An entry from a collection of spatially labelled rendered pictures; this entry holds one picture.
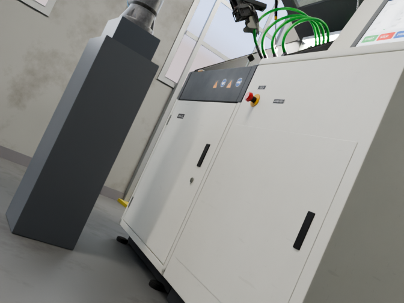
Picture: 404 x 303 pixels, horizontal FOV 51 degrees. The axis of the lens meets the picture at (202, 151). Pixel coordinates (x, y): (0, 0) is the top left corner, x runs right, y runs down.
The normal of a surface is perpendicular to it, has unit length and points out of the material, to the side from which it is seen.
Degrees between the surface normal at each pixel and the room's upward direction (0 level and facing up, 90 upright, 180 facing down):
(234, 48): 90
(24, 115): 90
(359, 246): 90
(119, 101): 90
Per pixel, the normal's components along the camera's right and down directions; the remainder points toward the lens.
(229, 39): 0.49, 0.17
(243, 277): -0.82, -0.40
